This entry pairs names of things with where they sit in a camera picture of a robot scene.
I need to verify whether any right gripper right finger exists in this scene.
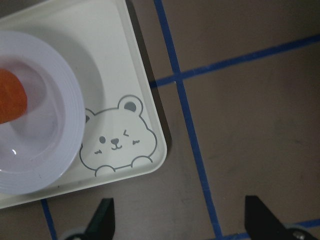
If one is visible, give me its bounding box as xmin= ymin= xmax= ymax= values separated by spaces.
xmin=244 ymin=195 xmax=316 ymax=240

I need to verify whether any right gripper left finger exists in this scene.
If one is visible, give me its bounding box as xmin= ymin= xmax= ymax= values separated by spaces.
xmin=84 ymin=198 xmax=116 ymax=240

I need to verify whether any white round plate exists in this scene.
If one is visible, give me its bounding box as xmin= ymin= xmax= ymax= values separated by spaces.
xmin=0 ymin=30 xmax=86 ymax=195

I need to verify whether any orange fruit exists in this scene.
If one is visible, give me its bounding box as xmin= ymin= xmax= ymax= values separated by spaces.
xmin=0 ymin=68 xmax=28 ymax=124

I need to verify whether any cream bear tray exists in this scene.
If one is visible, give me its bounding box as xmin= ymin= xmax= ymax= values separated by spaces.
xmin=0 ymin=0 xmax=167 ymax=209

